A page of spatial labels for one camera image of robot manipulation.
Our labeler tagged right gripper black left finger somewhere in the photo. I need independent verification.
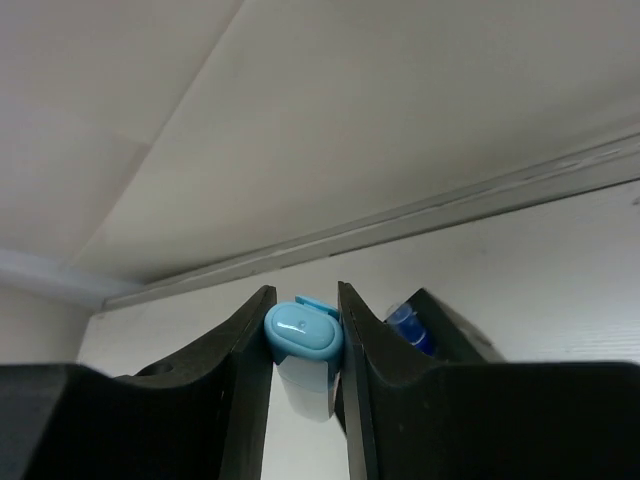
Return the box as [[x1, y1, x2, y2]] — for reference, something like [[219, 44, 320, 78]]
[[1, 286, 276, 479]]

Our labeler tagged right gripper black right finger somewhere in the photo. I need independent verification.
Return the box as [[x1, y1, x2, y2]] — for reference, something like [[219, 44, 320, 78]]
[[338, 283, 639, 479]]

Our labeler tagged blue cap clear marker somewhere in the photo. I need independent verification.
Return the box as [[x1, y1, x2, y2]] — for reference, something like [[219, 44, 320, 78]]
[[385, 303, 436, 357]]

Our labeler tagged light blue cap marker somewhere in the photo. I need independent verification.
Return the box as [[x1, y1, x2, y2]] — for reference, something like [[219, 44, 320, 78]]
[[263, 296, 344, 423]]

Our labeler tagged black two-compartment pen holder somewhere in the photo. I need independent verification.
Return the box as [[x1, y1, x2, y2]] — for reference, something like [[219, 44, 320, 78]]
[[394, 288, 506, 363]]

